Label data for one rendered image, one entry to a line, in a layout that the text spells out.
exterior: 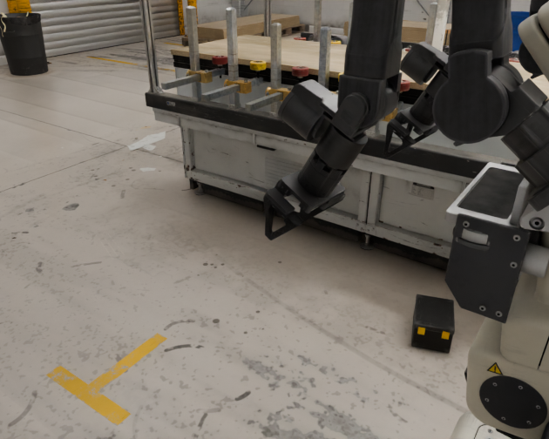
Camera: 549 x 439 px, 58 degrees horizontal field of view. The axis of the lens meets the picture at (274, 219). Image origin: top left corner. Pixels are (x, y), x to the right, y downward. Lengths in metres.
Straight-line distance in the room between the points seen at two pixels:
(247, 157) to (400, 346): 1.41
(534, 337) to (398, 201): 1.71
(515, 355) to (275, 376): 1.18
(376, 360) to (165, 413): 0.81
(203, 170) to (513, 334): 2.55
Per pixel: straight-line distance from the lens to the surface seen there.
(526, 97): 0.59
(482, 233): 0.78
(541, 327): 0.86
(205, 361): 2.01
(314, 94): 0.70
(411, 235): 2.53
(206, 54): 2.87
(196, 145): 3.16
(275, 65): 2.34
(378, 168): 2.23
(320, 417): 1.82
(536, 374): 0.92
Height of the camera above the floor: 1.38
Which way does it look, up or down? 28 degrees down
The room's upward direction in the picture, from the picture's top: straight up
